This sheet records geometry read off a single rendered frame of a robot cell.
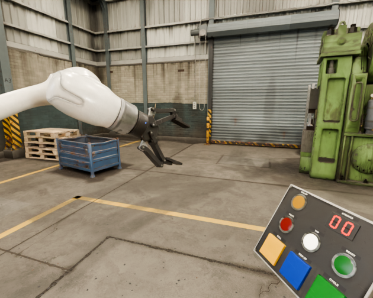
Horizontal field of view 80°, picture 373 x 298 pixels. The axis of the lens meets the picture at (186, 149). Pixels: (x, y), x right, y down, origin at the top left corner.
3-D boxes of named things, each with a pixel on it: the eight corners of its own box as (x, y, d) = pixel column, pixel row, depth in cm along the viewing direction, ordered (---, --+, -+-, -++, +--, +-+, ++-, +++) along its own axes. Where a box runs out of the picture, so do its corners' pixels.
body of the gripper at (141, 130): (128, 109, 68) (152, 121, 74) (120, 135, 65) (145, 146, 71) (141, 105, 62) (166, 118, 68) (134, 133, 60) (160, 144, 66)
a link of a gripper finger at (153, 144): (153, 129, 66) (149, 131, 66) (168, 161, 70) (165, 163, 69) (145, 130, 69) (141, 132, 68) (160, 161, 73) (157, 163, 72)
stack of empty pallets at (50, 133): (23, 157, 617) (19, 130, 602) (51, 151, 698) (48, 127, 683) (58, 161, 577) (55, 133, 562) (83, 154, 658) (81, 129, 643)
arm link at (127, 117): (100, 130, 62) (119, 137, 66) (115, 126, 56) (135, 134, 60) (109, 100, 64) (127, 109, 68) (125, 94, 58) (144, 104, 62)
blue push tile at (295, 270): (297, 290, 62) (310, 266, 61) (278, 271, 69) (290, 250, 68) (301, 292, 62) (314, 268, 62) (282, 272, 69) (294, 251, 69)
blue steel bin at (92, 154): (58, 169, 510) (54, 138, 495) (89, 161, 576) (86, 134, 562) (92, 177, 449) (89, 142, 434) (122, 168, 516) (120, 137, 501)
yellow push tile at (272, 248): (272, 265, 71) (284, 245, 71) (259, 251, 78) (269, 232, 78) (276, 266, 72) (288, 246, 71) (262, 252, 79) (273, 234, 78)
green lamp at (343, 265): (340, 279, 54) (343, 263, 53) (331, 265, 59) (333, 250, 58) (354, 280, 54) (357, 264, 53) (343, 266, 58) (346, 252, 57)
